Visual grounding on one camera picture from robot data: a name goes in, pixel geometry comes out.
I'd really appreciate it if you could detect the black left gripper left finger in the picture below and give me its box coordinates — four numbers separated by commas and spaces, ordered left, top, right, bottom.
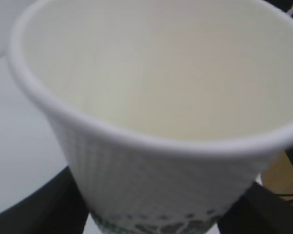
0, 168, 88, 234

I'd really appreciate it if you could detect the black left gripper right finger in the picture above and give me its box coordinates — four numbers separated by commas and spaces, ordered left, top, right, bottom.
217, 182, 293, 234

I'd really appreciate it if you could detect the white paper cup green logo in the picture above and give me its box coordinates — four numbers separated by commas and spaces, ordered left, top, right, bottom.
8, 0, 293, 234

